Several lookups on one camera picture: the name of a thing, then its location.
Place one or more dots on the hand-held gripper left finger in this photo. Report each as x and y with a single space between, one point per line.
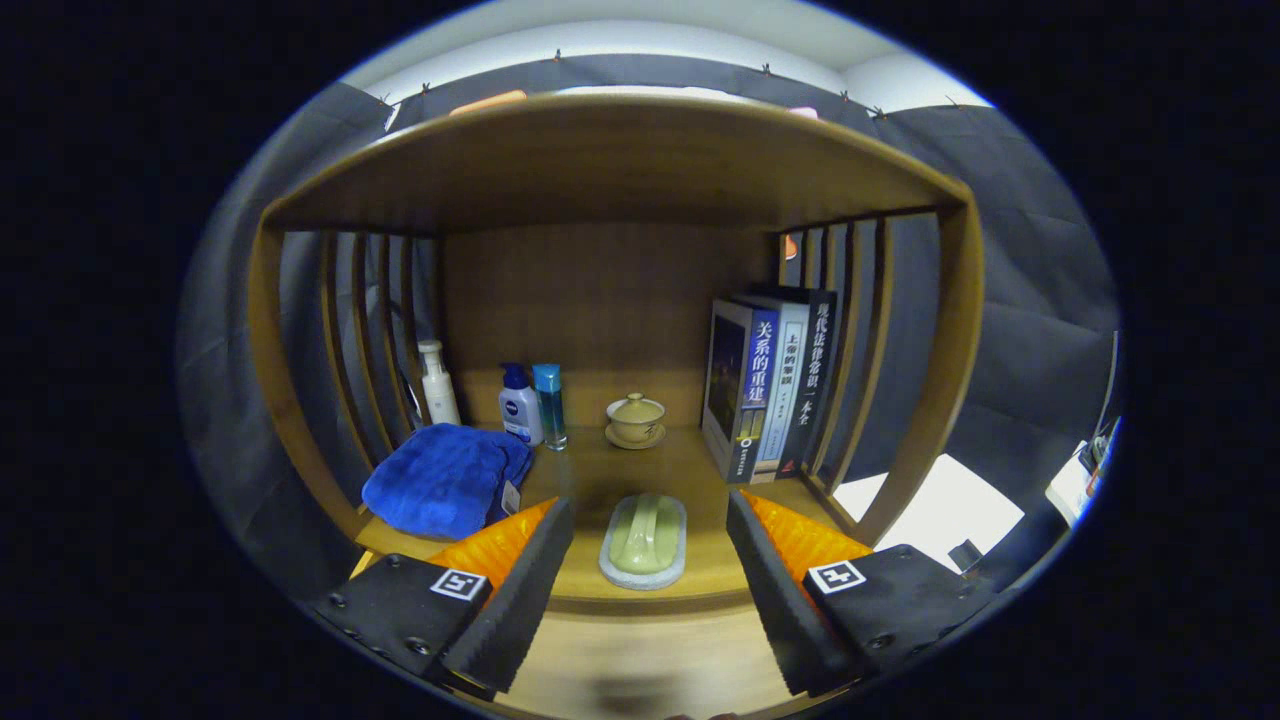
525 605

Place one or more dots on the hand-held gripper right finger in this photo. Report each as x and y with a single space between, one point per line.
780 610

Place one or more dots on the wooden drawer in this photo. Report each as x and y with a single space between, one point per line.
650 650

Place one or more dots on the wooden countertop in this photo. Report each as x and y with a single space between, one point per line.
590 470

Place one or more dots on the white drawer unit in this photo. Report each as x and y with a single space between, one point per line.
940 510

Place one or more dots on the wooden cabinet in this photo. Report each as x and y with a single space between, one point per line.
600 300

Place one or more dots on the blue towel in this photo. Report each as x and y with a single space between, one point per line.
440 480

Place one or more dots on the white lotion bottle blue cap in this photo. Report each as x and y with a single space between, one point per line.
520 410

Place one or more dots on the teal clear bottle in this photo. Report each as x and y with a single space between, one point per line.
549 405

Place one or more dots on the beige lidded teacup with saucer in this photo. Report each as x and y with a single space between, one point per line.
636 420

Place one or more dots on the white pump bottle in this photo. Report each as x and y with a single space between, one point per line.
440 395

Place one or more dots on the pale spine book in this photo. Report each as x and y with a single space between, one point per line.
790 380

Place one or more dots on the black spine book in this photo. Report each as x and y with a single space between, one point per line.
818 370

